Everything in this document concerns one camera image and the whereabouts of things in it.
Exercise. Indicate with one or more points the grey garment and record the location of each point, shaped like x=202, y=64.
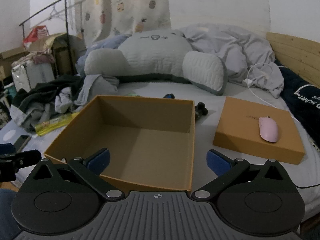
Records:
x=100, y=87

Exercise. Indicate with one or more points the small green object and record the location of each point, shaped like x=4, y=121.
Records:
x=132, y=94

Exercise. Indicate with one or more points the white clothes hanger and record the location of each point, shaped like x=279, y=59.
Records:
x=57, y=13

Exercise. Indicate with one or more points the blue blanket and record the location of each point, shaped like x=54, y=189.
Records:
x=105, y=45

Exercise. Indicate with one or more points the large grey backrest pillow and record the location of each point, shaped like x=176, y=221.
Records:
x=152, y=55

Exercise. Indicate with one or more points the small black object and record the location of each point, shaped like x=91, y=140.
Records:
x=201, y=110

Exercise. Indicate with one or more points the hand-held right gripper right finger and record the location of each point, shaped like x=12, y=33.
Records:
x=217, y=161

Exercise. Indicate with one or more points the grey crumpled duvet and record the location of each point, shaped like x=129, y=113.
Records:
x=232, y=52

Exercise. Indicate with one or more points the orange cardboard box lid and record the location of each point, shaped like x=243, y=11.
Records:
x=250, y=140

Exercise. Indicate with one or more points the black clothes rack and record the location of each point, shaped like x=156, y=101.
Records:
x=67, y=30

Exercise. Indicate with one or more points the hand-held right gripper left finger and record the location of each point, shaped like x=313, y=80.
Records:
x=100, y=160

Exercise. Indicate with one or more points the pink computer mouse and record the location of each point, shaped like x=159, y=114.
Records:
x=268, y=129

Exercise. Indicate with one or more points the white power strip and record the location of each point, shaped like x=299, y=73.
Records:
x=315, y=145

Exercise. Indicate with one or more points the pineapple print curtain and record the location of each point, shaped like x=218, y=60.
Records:
x=125, y=7

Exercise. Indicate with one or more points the pink clothes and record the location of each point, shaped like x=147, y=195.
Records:
x=41, y=57

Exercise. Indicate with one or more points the person's blue jeans leg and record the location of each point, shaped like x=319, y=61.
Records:
x=7, y=212

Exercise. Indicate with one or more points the white charger plug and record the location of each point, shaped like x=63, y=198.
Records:
x=248, y=82

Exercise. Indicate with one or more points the small blue object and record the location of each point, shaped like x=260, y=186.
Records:
x=169, y=96

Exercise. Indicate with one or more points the brown cardboard box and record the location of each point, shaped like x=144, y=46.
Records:
x=62, y=57

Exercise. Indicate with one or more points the orange cardboard box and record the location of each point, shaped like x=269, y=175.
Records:
x=140, y=140

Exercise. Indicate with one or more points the white suitcase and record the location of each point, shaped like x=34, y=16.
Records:
x=32, y=76

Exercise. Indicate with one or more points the yellow green snack packet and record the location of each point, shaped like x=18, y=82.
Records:
x=53, y=125

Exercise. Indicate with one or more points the pile of dark clothes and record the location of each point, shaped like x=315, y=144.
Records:
x=37, y=97

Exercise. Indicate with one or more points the red plastic bag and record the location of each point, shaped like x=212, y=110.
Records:
x=35, y=36

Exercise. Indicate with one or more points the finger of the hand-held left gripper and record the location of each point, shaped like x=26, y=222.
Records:
x=27, y=157
x=5, y=148

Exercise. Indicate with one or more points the wooden headboard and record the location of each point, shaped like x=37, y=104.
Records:
x=295, y=52

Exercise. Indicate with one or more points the navy cloth with white print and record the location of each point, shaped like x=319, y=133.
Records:
x=303, y=97

